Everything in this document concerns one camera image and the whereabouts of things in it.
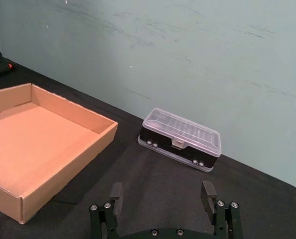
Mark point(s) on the black table cloth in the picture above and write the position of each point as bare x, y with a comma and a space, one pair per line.
162, 189

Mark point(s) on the shallow brown cardboard tray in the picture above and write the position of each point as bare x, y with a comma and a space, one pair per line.
40, 149

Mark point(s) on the clear plastic case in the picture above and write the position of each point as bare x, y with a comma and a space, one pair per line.
180, 139

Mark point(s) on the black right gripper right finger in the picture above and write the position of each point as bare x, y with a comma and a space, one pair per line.
223, 216

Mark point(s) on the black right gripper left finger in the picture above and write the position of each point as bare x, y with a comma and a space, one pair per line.
105, 219

